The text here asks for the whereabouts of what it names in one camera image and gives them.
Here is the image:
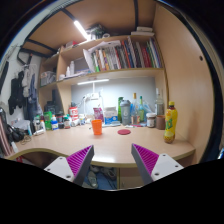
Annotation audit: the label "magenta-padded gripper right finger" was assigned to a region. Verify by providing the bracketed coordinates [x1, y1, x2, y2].
[130, 143, 185, 186]

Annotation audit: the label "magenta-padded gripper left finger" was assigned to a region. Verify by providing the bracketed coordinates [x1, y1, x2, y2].
[43, 144, 95, 187]

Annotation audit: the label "yellow drink bottle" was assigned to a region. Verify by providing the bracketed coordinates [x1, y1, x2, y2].
[163, 101, 179, 145]

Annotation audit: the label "flat round red coaster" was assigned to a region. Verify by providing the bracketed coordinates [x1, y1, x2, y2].
[117, 128, 132, 136]

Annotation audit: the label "orange plastic cup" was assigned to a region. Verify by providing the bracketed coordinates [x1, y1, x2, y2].
[91, 119, 103, 136]

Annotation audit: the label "small brown bottle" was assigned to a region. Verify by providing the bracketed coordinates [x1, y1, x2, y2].
[63, 114, 72, 130]

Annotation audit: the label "brown jar with white lid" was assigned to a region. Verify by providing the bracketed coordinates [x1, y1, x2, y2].
[146, 112, 157, 129]

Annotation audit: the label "brown mug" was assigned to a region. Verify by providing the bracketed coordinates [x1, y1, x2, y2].
[155, 114, 167, 131]

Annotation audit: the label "small blue-capped bottle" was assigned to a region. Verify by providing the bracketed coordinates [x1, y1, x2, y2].
[50, 114, 59, 131]

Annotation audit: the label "light blue hairbrush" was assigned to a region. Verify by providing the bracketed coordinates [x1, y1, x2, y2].
[103, 122, 121, 128]

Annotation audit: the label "red and white container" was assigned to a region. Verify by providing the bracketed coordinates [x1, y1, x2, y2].
[68, 106, 80, 122]

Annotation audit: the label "green glass bottle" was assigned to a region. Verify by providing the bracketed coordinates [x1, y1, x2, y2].
[138, 95, 146, 123]

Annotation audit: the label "pink bag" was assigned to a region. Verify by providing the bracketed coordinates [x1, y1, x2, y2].
[92, 107, 105, 122]

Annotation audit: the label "blue plastic bag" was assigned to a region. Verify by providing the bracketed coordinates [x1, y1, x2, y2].
[129, 101, 154, 123]

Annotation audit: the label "green box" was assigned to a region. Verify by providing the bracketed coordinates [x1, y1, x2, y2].
[43, 110, 54, 131]

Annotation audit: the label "blue and white box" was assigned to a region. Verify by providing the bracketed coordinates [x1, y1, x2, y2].
[103, 106, 119, 126]

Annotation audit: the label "clear glass bottle white cap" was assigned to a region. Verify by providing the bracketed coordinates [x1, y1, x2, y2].
[154, 88, 165, 117]

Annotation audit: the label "green plastic bottle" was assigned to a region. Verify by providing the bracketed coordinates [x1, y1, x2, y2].
[117, 96, 124, 123]

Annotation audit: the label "under-shelf strip light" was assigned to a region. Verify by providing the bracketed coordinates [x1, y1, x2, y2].
[77, 78, 110, 86]

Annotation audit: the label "hanging dark clothes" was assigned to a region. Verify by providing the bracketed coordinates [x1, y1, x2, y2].
[8, 63, 39, 116]

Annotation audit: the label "wooden shelf unit with books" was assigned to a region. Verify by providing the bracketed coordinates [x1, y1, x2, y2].
[38, 31, 167, 101]

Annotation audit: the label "ceiling strip light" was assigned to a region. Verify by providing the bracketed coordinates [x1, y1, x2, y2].
[73, 20, 89, 40]

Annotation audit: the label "white wall socket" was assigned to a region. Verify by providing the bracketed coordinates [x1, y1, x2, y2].
[84, 92, 101, 101]

